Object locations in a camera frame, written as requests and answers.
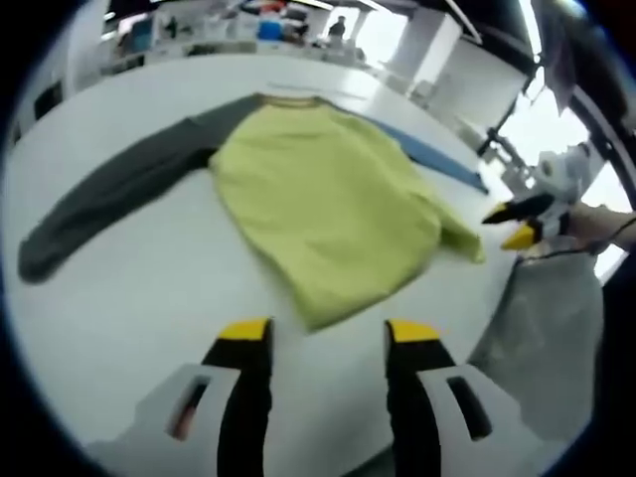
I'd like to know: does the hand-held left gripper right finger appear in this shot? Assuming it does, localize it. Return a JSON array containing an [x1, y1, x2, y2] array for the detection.
[[385, 318, 544, 477]]

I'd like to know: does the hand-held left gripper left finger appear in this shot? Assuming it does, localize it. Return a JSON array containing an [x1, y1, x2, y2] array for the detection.
[[86, 317, 275, 477]]

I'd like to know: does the yellow grey blue garment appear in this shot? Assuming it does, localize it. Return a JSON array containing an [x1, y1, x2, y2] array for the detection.
[[17, 92, 491, 333]]

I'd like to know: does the person's right hand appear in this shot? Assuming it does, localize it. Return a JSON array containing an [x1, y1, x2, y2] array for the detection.
[[567, 205, 606, 248]]

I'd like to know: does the black tripod stand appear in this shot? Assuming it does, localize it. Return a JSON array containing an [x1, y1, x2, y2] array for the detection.
[[475, 64, 529, 161]]

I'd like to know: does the hanging dark sign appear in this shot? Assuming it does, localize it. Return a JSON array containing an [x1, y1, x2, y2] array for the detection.
[[543, 24, 581, 114]]

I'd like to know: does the ceiling light strip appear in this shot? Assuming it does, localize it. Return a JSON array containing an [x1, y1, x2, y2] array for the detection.
[[516, 0, 544, 62]]

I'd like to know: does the blue container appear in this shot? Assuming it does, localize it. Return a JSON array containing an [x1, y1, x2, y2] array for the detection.
[[257, 19, 285, 42]]

